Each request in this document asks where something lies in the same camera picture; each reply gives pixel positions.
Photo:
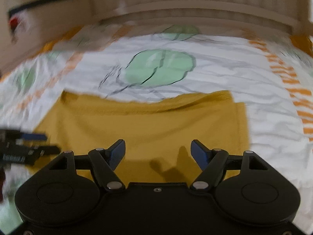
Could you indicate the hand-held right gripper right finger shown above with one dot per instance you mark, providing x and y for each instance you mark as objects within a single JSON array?
[{"x": 199, "y": 151}]

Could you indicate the yellow knit sweater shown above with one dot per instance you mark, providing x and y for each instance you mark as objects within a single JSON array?
[{"x": 146, "y": 127}]

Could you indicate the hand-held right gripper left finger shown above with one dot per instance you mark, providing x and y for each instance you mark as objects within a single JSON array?
[{"x": 117, "y": 151}]

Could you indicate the white leaf printed quilt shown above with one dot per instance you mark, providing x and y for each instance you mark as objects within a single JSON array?
[{"x": 232, "y": 66}]

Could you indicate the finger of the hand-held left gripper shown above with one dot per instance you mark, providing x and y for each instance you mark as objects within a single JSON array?
[
  {"x": 46, "y": 150},
  {"x": 34, "y": 136}
]

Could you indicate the wooden bed headboard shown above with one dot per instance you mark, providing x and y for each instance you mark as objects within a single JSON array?
[{"x": 195, "y": 0}]

